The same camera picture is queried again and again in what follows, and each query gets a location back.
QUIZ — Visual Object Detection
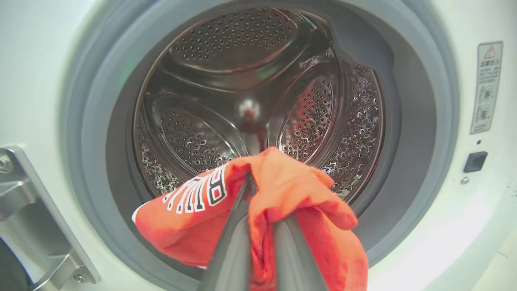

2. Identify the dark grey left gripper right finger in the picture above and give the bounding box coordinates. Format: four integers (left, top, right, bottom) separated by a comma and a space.
273, 213, 328, 291

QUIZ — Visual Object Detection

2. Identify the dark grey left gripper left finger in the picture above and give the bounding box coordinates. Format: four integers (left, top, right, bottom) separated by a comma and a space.
197, 172, 254, 291

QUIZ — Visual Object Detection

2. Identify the red shirt white lettering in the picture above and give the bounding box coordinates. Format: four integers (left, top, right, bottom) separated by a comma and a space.
131, 146, 369, 291

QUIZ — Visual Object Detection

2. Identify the black glass washing machine door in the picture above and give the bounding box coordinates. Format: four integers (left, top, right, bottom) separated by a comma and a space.
0, 238, 31, 291

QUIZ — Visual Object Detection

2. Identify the white washing machine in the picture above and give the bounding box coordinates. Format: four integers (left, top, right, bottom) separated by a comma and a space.
0, 0, 517, 291

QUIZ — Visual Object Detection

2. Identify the grey rubber door gasket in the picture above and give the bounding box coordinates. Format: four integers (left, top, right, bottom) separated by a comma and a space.
61, 0, 461, 291

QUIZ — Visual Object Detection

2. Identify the metal door hinge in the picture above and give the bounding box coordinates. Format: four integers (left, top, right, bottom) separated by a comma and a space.
0, 145, 101, 291

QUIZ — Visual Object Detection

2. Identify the black door latch socket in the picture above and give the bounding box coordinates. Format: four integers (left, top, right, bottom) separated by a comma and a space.
463, 151, 488, 173

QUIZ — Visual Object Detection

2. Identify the perforated steel washer drum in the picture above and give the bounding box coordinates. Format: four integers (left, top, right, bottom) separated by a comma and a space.
132, 6, 385, 202

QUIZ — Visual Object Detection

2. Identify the white warning label sticker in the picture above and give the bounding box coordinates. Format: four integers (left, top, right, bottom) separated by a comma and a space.
470, 41, 504, 135

